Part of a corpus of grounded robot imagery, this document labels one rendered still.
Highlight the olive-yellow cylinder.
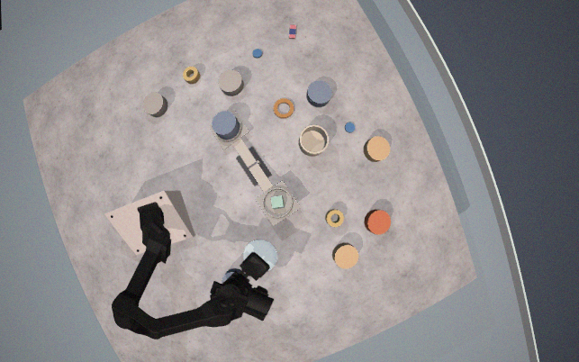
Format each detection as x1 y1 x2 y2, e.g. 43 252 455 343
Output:
183 67 201 85
325 209 344 227

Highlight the orange ring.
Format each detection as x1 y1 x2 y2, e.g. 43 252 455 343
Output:
273 98 294 118

